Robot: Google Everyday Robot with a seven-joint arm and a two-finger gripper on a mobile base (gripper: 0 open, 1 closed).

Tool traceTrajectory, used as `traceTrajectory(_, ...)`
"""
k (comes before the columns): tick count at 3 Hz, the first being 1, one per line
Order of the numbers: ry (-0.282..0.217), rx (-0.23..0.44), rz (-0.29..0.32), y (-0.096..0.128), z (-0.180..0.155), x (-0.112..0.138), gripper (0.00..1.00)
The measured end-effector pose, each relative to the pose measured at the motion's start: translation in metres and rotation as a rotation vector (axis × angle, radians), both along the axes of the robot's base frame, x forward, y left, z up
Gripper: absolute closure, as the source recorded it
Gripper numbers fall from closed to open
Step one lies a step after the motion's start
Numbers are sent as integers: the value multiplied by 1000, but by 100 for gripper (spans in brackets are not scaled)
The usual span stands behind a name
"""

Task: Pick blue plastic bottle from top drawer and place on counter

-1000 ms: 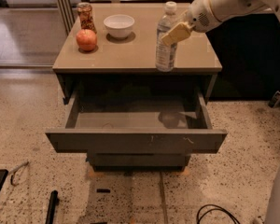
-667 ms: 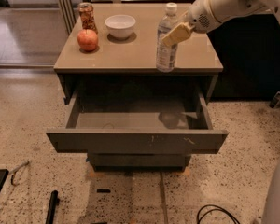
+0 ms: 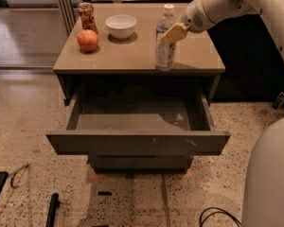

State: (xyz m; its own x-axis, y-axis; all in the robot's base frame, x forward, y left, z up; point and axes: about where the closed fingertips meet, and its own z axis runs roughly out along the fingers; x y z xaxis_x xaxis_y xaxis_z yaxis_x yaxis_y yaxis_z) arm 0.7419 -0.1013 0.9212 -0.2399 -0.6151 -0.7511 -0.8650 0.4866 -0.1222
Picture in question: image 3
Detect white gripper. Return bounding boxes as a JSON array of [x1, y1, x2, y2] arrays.
[[159, 0, 216, 45]]

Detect clear plastic water bottle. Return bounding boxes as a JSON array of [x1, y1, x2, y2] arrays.
[[155, 4, 176, 71]]

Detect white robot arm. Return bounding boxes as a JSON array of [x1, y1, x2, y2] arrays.
[[160, 0, 284, 61]]

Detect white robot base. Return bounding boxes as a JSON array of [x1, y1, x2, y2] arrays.
[[241, 118, 284, 227]]

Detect grey cabinet with counter top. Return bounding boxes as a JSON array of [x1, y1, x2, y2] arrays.
[[54, 4, 225, 171]]

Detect open grey top drawer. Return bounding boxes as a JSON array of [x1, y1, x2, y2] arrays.
[[46, 92, 230, 157]]

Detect white ceramic bowl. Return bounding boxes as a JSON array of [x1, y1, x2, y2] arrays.
[[105, 14, 136, 40]]

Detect red apple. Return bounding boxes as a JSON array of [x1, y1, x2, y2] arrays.
[[77, 29, 98, 52]]

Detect small black tape piece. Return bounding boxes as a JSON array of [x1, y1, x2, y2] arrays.
[[98, 191, 113, 196]]

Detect black bar on floor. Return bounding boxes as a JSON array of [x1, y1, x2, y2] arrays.
[[45, 193, 60, 227]]

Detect black cable loop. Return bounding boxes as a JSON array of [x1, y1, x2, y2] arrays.
[[199, 206, 242, 227]]

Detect thin cable on floor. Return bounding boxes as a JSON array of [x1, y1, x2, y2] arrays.
[[9, 163, 30, 189]]

